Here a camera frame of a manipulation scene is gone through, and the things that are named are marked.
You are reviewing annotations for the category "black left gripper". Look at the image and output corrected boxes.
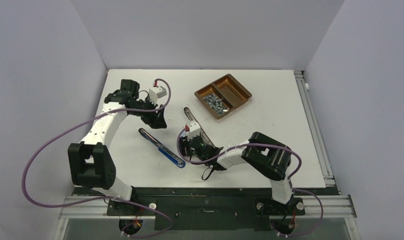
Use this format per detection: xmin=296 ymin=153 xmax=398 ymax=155
xmin=129 ymin=95 xmax=167 ymax=129

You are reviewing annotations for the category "blue stapler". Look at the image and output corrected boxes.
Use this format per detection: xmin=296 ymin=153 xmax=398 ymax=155
xmin=138 ymin=128 xmax=186 ymax=169

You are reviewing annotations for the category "silver black stapler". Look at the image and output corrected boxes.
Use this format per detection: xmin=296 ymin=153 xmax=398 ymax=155
xmin=183 ymin=107 xmax=215 ymax=147

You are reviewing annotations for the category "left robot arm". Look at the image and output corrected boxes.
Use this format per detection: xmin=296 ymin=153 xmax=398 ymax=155
xmin=67 ymin=78 xmax=171 ymax=215

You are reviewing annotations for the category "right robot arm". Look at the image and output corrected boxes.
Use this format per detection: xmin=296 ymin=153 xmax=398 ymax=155
xmin=177 ymin=131 xmax=293 ymax=214

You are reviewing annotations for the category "pile of grey staples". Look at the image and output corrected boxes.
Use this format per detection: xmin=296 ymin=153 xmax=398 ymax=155
xmin=202 ymin=93 xmax=230 ymax=116

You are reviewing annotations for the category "brown plastic divided tray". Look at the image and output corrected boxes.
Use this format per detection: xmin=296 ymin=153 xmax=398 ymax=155
xmin=194 ymin=73 xmax=252 ymax=120

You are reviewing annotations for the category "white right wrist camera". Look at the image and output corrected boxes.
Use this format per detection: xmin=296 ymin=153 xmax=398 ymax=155
xmin=184 ymin=120 xmax=201 ymax=139

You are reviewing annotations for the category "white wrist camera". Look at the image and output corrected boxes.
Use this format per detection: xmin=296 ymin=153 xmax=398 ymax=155
xmin=184 ymin=120 xmax=201 ymax=139
xmin=148 ymin=86 xmax=167 ymax=101

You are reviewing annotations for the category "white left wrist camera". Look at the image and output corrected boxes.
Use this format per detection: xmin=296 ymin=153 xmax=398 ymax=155
xmin=148 ymin=86 xmax=167 ymax=101

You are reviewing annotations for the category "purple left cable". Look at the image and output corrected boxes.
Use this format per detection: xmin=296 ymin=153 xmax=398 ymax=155
xmin=21 ymin=78 xmax=175 ymax=239

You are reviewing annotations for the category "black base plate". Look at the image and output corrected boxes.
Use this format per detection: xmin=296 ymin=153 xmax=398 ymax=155
xmin=68 ymin=187 xmax=339 ymax=236

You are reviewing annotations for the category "aluminium frame rail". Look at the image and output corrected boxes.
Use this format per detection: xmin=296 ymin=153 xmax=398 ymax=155
xmin=57 ymin=70 xmax=359 ymax=221

